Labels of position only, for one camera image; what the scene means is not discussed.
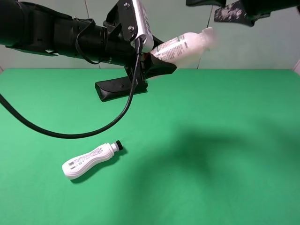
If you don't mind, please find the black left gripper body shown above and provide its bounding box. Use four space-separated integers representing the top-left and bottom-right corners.
103 3 136 78

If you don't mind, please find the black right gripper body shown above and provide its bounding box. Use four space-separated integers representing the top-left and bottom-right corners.
241 0 300 16

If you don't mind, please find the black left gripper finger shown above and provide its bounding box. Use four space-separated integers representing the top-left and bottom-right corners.
152 35 163 48
141 54 177 81

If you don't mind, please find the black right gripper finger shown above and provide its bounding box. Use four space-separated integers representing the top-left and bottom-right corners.
214 2 255 27
186 0 226 7

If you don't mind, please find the white plastic milk bottle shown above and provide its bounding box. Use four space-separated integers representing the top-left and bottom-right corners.
150 27 217 68

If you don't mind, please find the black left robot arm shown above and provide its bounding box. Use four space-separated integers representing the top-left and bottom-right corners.
0 0 176 88

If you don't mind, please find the black leather glasses case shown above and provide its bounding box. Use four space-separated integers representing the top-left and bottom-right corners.
94 77 148 103

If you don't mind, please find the green table cloth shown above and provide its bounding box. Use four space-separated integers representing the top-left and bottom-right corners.
0 69 300 225

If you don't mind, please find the white bottle with black cap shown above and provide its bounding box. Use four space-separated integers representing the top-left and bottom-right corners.
61 140 123 180

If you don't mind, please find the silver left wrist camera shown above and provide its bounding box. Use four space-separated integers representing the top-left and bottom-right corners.
117 0 154 53

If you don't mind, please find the black camera cable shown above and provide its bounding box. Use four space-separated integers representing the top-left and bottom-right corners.
0 14 144 140

